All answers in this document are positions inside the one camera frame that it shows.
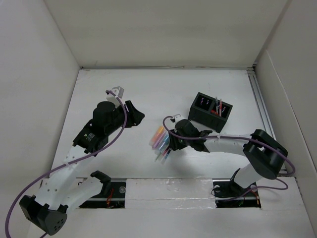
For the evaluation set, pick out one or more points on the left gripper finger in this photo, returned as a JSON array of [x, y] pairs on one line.
[[131, 111], [135, 122]]

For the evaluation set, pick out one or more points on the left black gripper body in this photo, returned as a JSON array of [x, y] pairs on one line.
[[118, 122]]

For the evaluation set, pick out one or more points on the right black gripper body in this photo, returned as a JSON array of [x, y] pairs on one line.
[[180, 143]]

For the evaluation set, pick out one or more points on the blue gel pen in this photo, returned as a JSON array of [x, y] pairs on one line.
[[163, 160]]

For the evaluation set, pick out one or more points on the black gel pen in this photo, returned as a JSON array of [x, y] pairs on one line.
[[217, 105]]

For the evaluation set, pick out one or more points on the dark red gel pen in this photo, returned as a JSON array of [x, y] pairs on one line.
[[166, 152]]

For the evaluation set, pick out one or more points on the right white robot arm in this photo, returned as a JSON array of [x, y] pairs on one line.
[[265, 155]]

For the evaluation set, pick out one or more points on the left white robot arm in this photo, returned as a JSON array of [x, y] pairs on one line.
[[49, 207]]

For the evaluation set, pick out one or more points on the blue highlighter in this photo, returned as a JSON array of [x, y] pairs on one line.
[[163, 144]]

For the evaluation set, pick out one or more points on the orange highlighter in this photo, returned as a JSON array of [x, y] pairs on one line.
[[156, 135]]

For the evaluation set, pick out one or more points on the pink highlighter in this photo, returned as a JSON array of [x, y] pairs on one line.
[[159, 138]]

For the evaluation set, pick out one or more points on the black two-slot pen holder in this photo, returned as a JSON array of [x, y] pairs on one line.
[[200, 112]]

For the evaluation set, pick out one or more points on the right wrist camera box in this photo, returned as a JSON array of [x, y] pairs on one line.
[[176, 118]]

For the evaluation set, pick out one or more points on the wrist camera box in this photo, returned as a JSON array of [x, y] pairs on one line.
[[176, 118], [114, 94]]

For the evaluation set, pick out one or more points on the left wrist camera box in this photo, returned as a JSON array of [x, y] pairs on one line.
[[114, 94]]

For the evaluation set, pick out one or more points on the aluminium rail right side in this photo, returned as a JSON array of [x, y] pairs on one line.
[[260, 102]]

